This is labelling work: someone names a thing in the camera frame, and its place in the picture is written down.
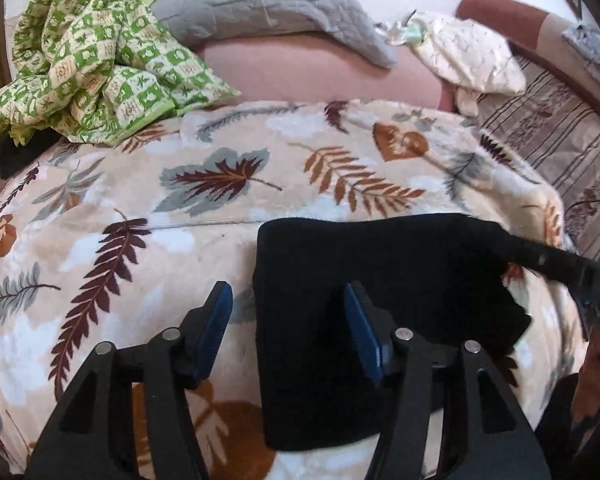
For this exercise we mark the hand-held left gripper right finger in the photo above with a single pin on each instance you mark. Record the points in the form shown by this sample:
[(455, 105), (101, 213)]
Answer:
[(362, 330)]

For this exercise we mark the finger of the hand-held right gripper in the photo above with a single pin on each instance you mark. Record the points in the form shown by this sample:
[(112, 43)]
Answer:
[(545, 257)]

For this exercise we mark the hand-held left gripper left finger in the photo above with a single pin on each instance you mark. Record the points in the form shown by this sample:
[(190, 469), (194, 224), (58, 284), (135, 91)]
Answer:
[(212, 330)]

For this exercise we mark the black pants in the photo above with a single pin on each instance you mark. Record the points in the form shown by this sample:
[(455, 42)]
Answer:
[(320, 270)]

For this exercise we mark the beige leaf-print fleece blanket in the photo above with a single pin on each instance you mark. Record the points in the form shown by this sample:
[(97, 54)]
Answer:
[(145, 270)]

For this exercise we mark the brown striped floral blanket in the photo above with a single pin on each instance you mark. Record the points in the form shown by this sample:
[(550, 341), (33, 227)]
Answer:
[(555, 130)]

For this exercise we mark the white floral pillow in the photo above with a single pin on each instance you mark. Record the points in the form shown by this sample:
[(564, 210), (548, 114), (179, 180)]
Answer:
[(470, 60)]

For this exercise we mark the grey patterned cloth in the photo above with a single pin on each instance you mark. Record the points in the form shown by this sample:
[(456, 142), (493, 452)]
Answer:
[(592, 47)]

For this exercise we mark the green checked quilt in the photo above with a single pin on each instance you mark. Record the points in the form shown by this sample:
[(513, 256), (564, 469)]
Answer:
[(95, 65)]

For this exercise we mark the grey quilted pillow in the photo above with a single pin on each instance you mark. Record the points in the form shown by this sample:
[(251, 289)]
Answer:
[(260, 5)]

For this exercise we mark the brown padded bed frame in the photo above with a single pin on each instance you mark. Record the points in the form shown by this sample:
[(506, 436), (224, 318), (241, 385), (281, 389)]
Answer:
[(505, 15)]

